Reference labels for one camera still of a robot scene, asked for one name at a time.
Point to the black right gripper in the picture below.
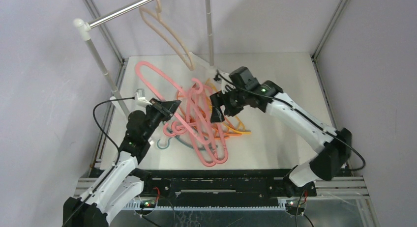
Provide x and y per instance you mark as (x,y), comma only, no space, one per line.
(223,101)

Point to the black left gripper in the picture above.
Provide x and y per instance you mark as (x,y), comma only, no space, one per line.
(167,107)

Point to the beige plastic hanger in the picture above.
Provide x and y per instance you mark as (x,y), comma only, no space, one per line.
(168,34)

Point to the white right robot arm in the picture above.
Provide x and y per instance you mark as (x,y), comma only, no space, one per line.
(332,146)

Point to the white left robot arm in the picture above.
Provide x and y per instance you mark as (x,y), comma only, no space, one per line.
(123,180)

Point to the orange plastic hanger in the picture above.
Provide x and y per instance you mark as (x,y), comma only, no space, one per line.
(191,117)

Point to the yellow plastic hanger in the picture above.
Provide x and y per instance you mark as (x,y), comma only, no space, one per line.
(229,129)

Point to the metal clothes rack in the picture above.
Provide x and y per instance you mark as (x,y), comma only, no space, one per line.
(124,32)

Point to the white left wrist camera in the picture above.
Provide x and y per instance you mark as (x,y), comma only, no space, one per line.
(140,99)

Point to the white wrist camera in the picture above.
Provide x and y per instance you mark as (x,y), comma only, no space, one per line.
(224,85)
(140,99)

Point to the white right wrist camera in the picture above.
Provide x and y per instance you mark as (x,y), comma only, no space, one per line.
(224,85)

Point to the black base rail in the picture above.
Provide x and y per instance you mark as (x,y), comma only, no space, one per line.
(224,188)

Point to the aluminium frame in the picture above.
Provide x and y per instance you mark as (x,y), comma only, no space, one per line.
(368,215)

